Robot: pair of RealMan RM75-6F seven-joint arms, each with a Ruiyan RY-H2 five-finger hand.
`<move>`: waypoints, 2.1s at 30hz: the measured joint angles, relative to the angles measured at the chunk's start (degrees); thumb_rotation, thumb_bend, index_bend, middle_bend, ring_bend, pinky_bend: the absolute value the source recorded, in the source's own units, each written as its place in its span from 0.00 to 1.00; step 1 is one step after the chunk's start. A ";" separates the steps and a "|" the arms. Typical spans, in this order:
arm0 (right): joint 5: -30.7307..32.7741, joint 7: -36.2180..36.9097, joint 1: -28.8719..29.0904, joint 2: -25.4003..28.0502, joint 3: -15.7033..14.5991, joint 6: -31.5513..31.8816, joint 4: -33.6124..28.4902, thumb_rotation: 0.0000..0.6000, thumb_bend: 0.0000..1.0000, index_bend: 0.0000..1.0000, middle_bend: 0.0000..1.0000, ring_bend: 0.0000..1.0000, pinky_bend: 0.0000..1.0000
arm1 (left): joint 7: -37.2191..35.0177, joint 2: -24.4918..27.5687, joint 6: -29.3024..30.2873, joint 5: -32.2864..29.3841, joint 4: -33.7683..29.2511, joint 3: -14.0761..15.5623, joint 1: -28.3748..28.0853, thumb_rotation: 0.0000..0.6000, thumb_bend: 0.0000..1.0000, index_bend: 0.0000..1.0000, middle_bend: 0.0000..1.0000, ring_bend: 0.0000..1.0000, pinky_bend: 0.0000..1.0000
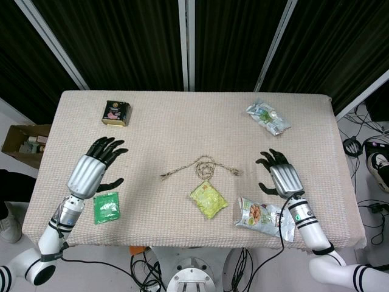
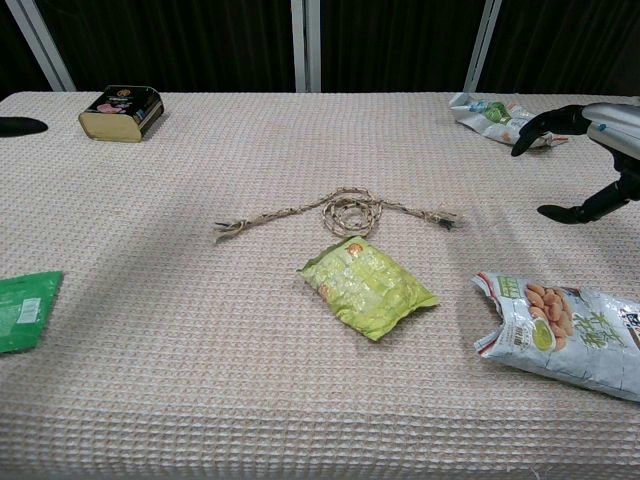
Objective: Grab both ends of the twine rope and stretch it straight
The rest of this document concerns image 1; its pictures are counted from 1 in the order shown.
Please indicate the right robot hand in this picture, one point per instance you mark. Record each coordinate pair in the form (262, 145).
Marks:
(285, 179)

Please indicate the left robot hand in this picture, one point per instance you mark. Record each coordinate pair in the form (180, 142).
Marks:
(88, 173)

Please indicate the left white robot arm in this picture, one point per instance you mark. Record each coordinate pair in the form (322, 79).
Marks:
(50, 240)

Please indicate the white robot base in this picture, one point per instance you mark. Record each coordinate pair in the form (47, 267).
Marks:
(191, 270)

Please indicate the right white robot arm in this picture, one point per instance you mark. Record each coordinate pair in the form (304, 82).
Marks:
(322, 243)

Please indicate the green flat sachet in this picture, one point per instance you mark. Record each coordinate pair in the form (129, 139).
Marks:
(106, 208)

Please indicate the silver nut snack bag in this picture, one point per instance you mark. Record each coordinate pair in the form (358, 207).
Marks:
(261, 217)

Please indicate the crumpled silver-green snack bag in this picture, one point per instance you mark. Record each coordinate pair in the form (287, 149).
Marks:
(269, 118)

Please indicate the black and gold tin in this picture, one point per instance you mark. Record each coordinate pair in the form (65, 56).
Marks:
(115, 113)

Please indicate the cardboard box with items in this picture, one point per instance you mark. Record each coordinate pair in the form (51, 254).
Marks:
(25, 146)

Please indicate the yellow-green snack packet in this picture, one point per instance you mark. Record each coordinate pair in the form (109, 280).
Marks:
(208, 199)

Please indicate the orange object under table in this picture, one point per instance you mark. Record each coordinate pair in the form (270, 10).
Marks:
(138, 250)

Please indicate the white shoe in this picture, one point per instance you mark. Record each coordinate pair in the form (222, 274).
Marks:
(9, 222)

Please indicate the white and black sneaker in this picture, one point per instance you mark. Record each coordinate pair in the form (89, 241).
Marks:
(378, 168)

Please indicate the black power adapter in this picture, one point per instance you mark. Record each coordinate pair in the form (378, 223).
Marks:
(375, 208)

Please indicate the black device with purple light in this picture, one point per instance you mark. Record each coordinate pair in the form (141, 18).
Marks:
(377, 147)

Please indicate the beige woven tablecloth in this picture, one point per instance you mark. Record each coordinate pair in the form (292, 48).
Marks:
(194, 146)

